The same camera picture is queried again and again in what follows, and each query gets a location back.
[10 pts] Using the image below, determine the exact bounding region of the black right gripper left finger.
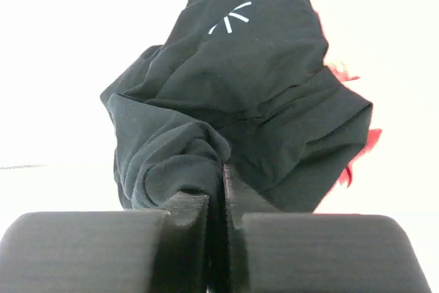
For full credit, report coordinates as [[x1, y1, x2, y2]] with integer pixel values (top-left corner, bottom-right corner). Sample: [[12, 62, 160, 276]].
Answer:
[[1, 193, 209, 292]]

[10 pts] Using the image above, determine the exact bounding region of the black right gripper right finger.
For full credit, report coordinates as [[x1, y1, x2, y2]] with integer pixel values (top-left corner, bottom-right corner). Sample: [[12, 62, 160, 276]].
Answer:
[[223, 165, 430, 293]]

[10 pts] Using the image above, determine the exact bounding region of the black t shirt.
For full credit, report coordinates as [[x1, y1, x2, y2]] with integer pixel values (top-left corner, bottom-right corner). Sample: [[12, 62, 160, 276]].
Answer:
[[100, 0, 372, 212]]

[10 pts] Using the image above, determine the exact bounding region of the salmon pink t shirt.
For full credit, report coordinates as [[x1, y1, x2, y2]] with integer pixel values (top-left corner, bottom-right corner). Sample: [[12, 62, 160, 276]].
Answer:
[[315, 11, 383, 189]]

